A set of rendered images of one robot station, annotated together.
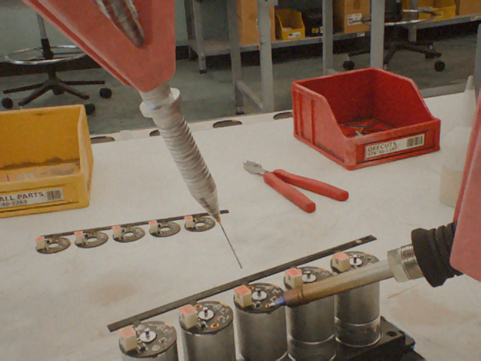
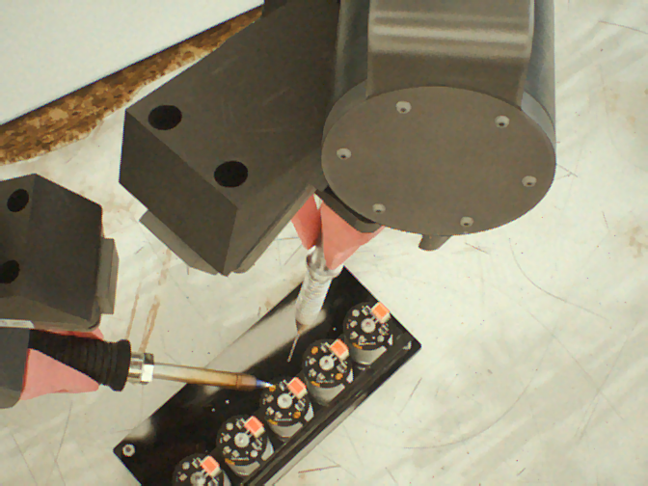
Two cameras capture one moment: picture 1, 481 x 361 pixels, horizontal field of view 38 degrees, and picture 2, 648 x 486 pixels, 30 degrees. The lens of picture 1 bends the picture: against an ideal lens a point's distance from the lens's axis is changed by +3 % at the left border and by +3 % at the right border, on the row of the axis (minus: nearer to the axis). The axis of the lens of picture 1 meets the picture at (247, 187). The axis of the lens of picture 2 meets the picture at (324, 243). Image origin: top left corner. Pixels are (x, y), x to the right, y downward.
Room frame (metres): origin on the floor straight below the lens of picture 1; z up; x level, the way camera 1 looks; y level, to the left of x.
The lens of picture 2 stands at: (0.41, 0.00, 1.39)
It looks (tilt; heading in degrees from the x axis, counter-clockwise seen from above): 70 degrees down; 171
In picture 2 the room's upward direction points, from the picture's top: 6 degrees counter-clockwise
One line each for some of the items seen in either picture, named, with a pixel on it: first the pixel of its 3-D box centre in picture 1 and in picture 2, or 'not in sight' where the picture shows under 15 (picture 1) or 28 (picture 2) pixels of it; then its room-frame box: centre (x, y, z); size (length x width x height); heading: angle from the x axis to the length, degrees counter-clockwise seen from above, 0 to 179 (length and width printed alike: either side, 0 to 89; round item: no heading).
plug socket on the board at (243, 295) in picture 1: (244, 295); (295, 389); (0.27, 0.00, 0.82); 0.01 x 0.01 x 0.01; 27
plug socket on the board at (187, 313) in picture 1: (190, 315); (337, 351); (0.26, 0.03, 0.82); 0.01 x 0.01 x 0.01; 27
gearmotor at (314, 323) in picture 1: (310, 321); (246, 448); (0.29, -0.03, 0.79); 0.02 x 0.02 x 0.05
